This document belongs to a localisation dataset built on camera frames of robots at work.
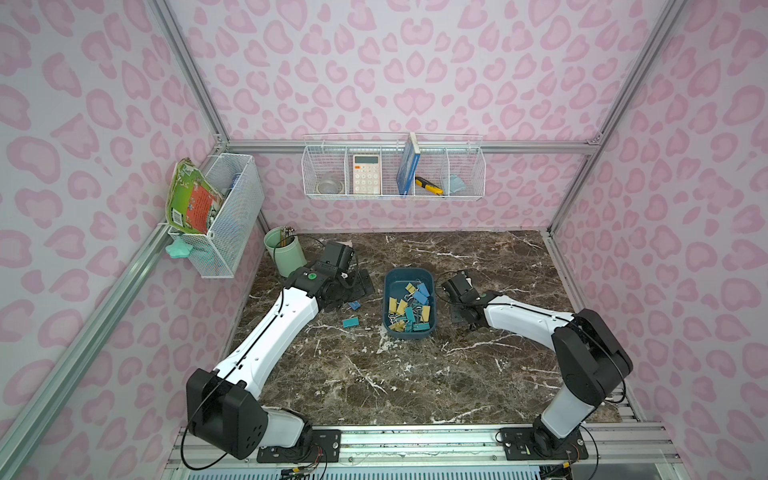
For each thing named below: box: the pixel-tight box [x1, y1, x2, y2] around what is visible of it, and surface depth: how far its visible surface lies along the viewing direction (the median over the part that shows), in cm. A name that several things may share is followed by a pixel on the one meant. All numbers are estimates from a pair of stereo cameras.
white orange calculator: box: [352, 154, 381, 195], surface depth 96 cm
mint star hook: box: [165, 235, 193, 259], surface depth 64 cm
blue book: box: [396, 132, 421, 196], surface depth 88 cm
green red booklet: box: [166, 157, 224, 234], surface depth 73 cm
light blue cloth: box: [450, 174, 467, 193], surface depth 102 cm
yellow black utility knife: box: [415, 176, 445, 196], surface depth 99 cm
